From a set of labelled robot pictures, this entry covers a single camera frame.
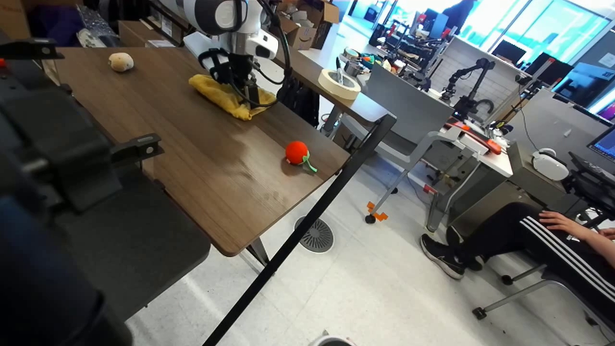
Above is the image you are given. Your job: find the yellow towel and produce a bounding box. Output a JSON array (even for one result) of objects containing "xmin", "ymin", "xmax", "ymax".
[{"xmin": 188, "ymin": 74, "xmax": 278, "ymax": 121}]

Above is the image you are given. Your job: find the stack of cardboard boxes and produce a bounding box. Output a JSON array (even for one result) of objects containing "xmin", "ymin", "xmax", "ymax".
[{"xmin": 276, "ymin": 0, "xmax": 340, "ymax": 51}]

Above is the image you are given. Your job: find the brown cardboard box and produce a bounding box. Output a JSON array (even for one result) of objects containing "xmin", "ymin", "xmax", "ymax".
[{"xmin": 118, "ymin": 20, "xmax": 176, "ymax": 48}]

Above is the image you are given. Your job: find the roll of masking tape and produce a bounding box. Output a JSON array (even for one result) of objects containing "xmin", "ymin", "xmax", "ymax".
[{"xmin": 318, "ymin": 69, "xmax": 362, "ymax": 101}]

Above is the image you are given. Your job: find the red plush tomato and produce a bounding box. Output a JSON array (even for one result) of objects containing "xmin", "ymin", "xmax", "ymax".
[{"xmin": 284, "ymin": 140, "xmax": 319, "ymax": 173}]

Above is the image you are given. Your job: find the brown plush potato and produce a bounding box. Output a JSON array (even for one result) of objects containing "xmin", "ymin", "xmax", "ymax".
[{"xmin": 108, "ymin": 52, "xmax": 135, "ymax": 73}]

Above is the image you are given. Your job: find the wooden table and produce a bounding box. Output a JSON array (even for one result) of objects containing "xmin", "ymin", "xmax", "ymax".
[{"xmin": 272, "ymin": 46, "xmax": 398, "ymax": 126}]

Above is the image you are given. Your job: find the black stand pole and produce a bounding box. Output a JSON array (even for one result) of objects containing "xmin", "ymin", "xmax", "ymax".
[{"xmin": 202, "ymin": 114, "xmax": 398, "ymax": 346}]

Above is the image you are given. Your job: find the round floor vent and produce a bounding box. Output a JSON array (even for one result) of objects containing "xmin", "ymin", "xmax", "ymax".
[{"xmin": 294, "ymin": 216, "xmax": 335, "ymax": 254}]

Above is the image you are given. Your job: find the person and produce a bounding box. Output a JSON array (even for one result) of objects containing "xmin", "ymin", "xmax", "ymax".
[
  {"xmin": 420, "ymin": 201, "xmax": 615, "ymax": 332},
  {"xmin": 442, "ymin": 0, "xmax": 477, "ymax": 32}
]

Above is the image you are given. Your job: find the orange tool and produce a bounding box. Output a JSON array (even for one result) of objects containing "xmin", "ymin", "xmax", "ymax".
[{"xmin": 444, "ymin": 121, "xmax": 503, "ymax": 155}]

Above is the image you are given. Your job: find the white headset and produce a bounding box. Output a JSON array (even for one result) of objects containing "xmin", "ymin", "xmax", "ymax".
[{"xmin": 531, "ymin": 148, "xmax": 570, "ymax": 182}]

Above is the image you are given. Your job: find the row of monitors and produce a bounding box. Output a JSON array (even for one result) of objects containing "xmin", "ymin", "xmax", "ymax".
[{"xmin": 490, "ymin": 39, "xmax": 615, "ymax": 161}]

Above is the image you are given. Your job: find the office chair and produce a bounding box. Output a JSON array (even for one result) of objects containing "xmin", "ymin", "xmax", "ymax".
[{"xmin": 472, "ymin": 262, "xmax": 615, "ymax": 343}]

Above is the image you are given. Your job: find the black clamp mount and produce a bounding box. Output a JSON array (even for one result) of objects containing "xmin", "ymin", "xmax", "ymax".
[{"xmin": 0, "ymin": 37, "xmax": 165, "ymax": 346}]

